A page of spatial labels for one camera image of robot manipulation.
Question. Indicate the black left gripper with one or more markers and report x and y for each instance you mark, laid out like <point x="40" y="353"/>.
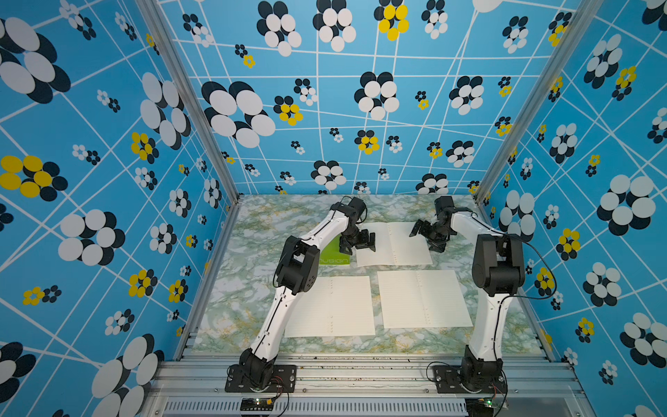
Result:
<point x="363" y="244"/>

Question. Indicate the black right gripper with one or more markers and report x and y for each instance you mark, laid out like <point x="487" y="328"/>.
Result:
<point x="435" y="245"/>

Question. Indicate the orange cover notebook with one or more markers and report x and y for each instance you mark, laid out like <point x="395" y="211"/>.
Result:
<point x="394" y="246"/>

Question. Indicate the green cover notebook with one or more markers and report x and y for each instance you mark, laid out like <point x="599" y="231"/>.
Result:
<point x="332" y="256"/>

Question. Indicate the purple cover notebook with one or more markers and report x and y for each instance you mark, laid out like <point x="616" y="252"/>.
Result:
<point x="334" y="307"/>

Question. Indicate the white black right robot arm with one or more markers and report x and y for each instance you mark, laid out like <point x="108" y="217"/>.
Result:
<point x="498" y="272"/>

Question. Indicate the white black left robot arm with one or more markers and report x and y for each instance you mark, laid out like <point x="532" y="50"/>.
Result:
<point x="295" y="274"/>

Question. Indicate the open notebook front right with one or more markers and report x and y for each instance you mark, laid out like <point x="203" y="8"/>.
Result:
<point x="422" y="299"/>

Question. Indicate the right controller circuit board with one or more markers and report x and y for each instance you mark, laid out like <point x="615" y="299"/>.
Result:
<point x="479" y="408"/>

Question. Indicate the controller circuit board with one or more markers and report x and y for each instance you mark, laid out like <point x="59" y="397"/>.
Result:
<point x="479" y="408"/>
<point x="257" y="406"/>

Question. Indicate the left controller circuit board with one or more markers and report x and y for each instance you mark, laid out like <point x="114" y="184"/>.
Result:
<point x="257" y="406"/>

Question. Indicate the aluminium front rail frame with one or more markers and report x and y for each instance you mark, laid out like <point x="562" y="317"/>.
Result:
<point x="366" y="385"/>

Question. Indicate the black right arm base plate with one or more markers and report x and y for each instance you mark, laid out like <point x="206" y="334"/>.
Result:
<point x="466" y="380"/>

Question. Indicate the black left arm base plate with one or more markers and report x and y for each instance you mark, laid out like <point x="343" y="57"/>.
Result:
<point x="281" y="378"/>

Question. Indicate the aluminium right corner post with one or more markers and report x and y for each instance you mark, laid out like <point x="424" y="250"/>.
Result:
<point x="582" y="19"/>

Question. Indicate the aluminium corner post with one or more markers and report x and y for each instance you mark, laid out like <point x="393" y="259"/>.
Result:
<point x="582" y="19"/>
<point x="157" y="26"/>

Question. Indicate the aluminium left corner post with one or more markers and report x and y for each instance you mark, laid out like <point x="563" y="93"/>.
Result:
<point x="157" y="26"/>

